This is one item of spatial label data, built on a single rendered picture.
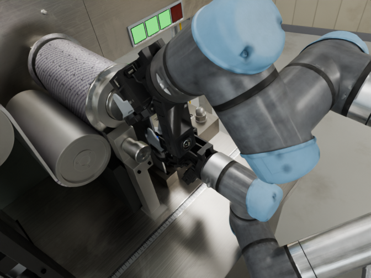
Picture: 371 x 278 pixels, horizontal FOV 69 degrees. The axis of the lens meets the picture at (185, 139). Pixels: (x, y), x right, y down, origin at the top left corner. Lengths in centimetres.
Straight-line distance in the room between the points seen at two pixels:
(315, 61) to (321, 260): 34
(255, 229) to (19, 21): 71
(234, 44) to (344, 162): 196
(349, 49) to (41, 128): 54
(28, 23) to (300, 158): 69
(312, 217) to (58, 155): 156
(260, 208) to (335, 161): 166
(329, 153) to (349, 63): 184
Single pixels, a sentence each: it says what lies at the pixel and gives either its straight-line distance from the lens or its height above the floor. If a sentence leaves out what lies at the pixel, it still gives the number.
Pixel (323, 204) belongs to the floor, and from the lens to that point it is 191.
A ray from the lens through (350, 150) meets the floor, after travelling 225.
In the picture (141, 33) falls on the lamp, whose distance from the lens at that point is 98.
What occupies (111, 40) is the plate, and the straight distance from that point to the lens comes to 92.
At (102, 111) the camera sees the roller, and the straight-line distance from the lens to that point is 54.
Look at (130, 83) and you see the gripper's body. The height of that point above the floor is 136.
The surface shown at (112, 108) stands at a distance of 54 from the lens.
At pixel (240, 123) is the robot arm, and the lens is 27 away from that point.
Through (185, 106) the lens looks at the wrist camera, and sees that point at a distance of 41.
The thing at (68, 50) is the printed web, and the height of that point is 131.
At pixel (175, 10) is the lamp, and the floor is 119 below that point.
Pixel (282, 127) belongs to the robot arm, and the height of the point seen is 138.
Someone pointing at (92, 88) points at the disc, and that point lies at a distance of 52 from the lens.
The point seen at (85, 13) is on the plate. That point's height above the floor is 131.
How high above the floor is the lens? 157
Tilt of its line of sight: 46 degrees down
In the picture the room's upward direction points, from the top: 10 degrees counter-clockwise
